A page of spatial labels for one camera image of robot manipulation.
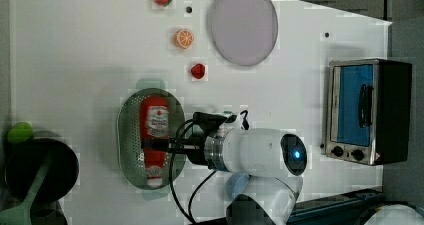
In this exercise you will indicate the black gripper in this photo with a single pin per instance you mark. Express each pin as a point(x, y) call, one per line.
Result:
point(195, 148)

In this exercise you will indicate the red plush ketchup bottle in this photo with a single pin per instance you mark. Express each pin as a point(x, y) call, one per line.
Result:
point(154, 127)

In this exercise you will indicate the green plastic strainer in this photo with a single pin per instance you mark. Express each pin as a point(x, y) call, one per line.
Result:
point(130, 154)

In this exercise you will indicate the blue plastic cup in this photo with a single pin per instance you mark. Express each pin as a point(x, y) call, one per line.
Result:
point(236, 184)

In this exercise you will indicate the dark red toy strawberry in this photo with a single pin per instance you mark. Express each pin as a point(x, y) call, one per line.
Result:
point(198, 71)

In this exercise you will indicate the orange slice toy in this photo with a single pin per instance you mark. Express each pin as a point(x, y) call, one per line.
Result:
point(183, 38)

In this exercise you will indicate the round grey plate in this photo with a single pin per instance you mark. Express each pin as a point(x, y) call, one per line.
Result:
point(244, 31)

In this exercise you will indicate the green round toy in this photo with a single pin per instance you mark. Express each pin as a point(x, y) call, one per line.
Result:
point(19, 133)

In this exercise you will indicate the green ladle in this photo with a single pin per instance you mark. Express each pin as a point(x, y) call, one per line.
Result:
point(21, 214)

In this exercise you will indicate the silver toaster oven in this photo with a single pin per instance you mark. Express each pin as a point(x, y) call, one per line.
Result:
point(368, 111)

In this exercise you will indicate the blue metal rail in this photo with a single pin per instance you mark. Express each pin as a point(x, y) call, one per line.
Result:
point(352, 208)

